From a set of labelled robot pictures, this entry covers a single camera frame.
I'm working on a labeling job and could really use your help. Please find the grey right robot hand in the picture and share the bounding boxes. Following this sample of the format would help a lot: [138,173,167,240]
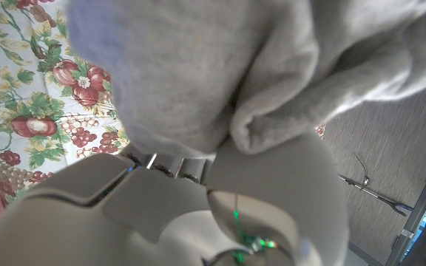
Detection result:
[0,131,349,266]

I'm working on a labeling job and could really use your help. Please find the grey shirt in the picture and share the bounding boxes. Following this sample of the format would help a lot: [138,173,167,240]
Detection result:
[66,0,426,158]

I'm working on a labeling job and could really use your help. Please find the floral fruit print backdrop cloth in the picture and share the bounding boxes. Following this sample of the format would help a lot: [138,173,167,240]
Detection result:
[0,0,327,239]

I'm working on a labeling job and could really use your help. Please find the dark textured door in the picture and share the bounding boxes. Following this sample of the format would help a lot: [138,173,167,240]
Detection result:
[318,83,426,266]

